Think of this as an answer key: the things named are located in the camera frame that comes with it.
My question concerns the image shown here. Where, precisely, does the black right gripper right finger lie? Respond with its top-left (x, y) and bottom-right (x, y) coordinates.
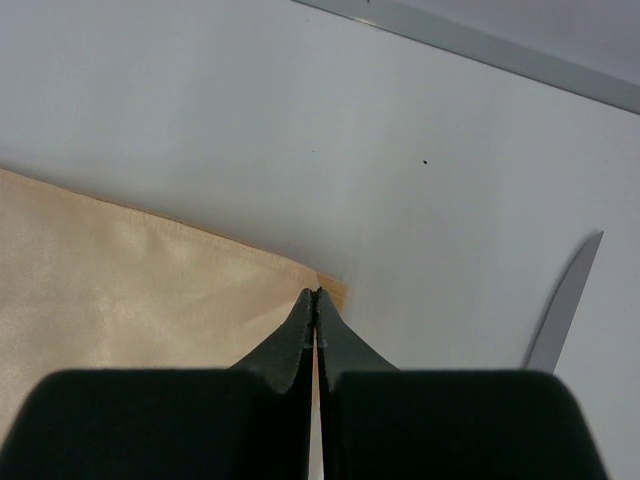
top-left (314, 290), bottom-right (607, 479)

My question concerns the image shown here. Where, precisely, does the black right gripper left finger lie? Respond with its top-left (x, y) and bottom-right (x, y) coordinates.
top-left (1, 290), bottom-right (317, 479)

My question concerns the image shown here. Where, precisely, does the knife with green handle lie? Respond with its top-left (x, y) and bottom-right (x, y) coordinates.
top-left (522, 231), bottom-right (604, 374)

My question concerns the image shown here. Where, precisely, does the peach cloth napkin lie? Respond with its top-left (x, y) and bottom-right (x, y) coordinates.
top-left (1, 171), bottom-right (346, 478)

